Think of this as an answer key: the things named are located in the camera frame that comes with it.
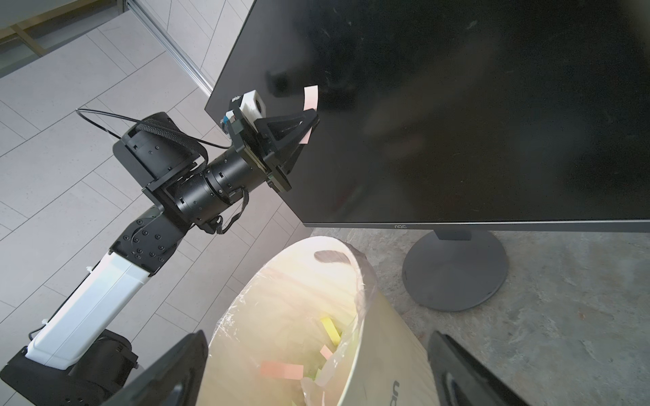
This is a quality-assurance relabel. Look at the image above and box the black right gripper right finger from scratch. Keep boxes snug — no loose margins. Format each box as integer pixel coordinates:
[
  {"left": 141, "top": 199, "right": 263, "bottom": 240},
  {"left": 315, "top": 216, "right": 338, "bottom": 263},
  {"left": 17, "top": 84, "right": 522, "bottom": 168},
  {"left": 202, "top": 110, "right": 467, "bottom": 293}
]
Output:
[{"left": 428, "top": 332, "right": 528, "bottom": 406}]

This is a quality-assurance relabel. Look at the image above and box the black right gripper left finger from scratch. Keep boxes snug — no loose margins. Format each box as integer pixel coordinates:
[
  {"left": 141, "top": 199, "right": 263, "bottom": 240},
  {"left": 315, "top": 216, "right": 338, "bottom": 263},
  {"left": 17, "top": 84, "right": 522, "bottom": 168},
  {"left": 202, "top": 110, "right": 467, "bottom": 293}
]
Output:
[{"left": 105, "top": 331, "right": 208, "bottom": 406}]

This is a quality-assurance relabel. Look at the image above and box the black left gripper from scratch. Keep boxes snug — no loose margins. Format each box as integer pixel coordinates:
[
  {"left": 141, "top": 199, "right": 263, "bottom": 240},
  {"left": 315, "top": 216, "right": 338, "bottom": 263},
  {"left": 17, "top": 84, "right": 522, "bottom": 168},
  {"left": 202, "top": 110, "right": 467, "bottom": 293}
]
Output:
[{"left": 223, "top": 108, "right": 319, "bottom": 193}]

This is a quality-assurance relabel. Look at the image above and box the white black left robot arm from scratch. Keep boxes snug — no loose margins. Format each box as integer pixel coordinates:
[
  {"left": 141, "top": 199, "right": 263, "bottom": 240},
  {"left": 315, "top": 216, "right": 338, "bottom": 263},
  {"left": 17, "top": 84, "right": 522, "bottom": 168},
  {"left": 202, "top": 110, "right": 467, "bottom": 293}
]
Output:
[{"left": 1, "top": 108, "right": 319, "bottom": 405}]

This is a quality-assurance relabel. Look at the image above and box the discarded sticky notes pile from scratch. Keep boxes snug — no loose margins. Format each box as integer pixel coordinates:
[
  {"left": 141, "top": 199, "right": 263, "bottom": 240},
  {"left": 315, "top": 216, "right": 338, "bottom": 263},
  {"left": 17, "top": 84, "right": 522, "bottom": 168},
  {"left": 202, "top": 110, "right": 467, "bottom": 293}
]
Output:
[{"left": 259, "top": 316, "right": 342, "bottom": 381}]

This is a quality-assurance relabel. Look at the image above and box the grey round monitor stand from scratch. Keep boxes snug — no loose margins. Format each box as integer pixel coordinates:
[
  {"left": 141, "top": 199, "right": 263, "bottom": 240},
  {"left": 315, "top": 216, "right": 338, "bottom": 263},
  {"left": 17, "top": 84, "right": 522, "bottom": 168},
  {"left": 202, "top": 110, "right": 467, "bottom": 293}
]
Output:
[{"left": 402, "top": 231, "right": 509, "bottom": 312}]

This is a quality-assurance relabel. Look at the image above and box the black computer monitor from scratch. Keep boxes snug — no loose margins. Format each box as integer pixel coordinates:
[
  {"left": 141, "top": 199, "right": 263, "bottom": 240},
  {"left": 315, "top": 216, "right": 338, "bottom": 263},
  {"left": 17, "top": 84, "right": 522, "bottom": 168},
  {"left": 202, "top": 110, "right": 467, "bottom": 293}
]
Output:
[{"left": 206, "top": 1, "right": 649, "bottom": 232}]

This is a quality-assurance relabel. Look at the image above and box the cream waste bin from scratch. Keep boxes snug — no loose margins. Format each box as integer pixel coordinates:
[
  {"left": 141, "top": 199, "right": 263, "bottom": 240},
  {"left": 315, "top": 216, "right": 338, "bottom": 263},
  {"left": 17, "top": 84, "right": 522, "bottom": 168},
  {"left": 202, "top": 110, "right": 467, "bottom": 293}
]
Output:
[{"left": 198, "top": 236, "right": 438, "bottom": 405}]

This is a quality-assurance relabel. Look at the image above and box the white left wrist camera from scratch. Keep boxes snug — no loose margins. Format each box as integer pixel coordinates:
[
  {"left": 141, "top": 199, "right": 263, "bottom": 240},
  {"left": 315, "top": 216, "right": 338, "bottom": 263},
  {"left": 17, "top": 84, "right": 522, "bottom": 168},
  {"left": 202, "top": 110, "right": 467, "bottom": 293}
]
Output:
[{"left": 220, "top": 90, "right": 267, "bottom": 130}]

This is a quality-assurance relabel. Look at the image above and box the aluminium left corner post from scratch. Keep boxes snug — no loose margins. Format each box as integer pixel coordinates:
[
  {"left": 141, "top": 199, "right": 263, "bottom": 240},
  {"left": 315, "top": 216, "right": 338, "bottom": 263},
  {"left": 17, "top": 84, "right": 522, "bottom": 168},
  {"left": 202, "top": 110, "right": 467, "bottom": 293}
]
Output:
[{"left": 125, "top": 0, "right": 213, "bottom": 96}]

